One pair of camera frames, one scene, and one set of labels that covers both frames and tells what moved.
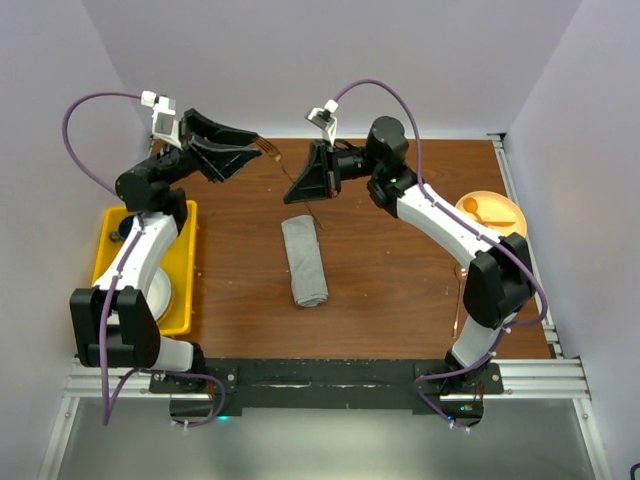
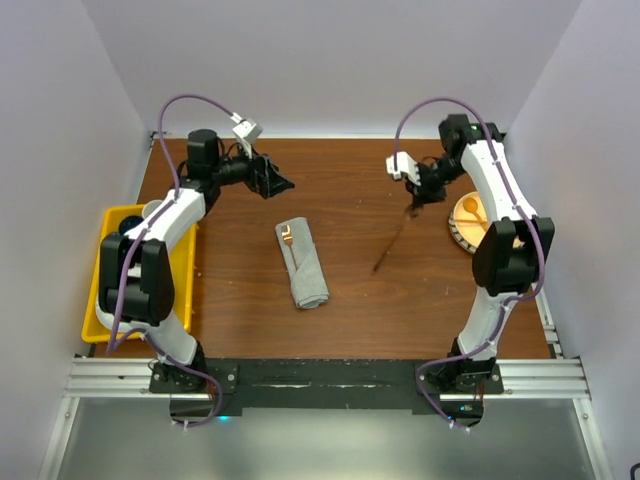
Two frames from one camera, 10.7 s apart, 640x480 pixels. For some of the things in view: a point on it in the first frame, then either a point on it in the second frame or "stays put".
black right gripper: x=320 y=176 -> x=423 y=194
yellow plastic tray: x=181 y=267 stays put
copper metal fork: x=266 y=146 -> x=287 y=237
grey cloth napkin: x=305 y=260 stays put
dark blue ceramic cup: x=123 y=228 stays put
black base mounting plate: x=401 y=384 stays put
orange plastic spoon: x=470 y=204 stays put
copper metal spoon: x=460 y=272 -> x=412 y=211
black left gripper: x=223 y=159 -> x=263 y=177
